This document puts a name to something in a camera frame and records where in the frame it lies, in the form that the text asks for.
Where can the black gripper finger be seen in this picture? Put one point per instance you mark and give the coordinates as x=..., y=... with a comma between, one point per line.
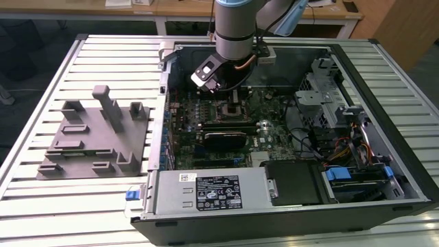
x=237, y=97
x=232, y=97

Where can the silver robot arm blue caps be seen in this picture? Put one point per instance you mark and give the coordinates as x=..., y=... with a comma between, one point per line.
x=236, y=25

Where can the CPU socket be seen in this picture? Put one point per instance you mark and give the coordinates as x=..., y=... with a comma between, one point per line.
x=244, y=108

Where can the black RAM slot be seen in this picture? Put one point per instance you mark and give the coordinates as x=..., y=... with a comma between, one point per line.
x=224, y=96

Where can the black RAM stick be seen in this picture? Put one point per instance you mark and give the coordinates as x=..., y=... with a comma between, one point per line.
x=229, y=130
x=225, y=125

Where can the green motherboard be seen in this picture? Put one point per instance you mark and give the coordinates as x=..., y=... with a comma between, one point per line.
x=273, y=128

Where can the black graphics card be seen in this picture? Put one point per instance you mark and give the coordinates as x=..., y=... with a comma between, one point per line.
x=224, y=141

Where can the silver chipset heatsink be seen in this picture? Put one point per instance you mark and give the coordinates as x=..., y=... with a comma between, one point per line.
x=258, y=157

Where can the silver metal drive cage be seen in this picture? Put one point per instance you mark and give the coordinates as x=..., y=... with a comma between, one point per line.
x=321, y=85

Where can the black expansion slot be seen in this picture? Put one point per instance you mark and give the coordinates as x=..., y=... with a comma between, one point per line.
x=212, y=162

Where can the black plastic shroud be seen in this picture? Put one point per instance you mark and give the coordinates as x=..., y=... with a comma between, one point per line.
x=294, y=182

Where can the small white box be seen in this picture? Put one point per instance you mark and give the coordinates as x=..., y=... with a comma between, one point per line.
x=141, y=2

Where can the grey power supply with label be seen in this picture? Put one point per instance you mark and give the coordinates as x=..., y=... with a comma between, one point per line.
x=170, y=190

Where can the grey parts rack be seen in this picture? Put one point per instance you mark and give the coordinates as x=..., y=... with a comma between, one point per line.
x=112, y=154

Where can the hard disk in blue carrier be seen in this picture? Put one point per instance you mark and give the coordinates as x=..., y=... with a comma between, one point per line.
x=337, y=173

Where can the black phone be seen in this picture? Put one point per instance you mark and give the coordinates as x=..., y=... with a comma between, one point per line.
x=350, y=7

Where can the blue case latch tab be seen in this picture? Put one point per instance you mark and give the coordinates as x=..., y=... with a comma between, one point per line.
x=132, y=195

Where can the green RAM stick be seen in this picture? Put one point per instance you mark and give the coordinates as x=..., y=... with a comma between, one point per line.
x=78, y=154

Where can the wooden desk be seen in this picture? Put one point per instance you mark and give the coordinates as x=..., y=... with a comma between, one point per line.
x=85, y=9

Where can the wooden cabinet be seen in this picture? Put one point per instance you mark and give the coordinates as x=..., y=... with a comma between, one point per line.
x=404, y=31

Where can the black PC case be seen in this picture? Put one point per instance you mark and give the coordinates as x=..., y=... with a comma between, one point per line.
x=240, y=231

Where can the black office chair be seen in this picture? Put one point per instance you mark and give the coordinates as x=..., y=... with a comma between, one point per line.
x=20, y=38

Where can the white chair leg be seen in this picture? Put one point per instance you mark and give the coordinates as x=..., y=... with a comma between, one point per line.
x=4, y=96

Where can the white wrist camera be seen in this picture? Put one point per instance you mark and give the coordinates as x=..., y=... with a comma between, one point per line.
x=204, y=74

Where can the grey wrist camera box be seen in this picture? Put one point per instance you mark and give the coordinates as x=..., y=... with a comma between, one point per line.
x=266, y=59

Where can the grey case hinge bracket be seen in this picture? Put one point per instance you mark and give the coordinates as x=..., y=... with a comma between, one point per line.
x=165, y=47

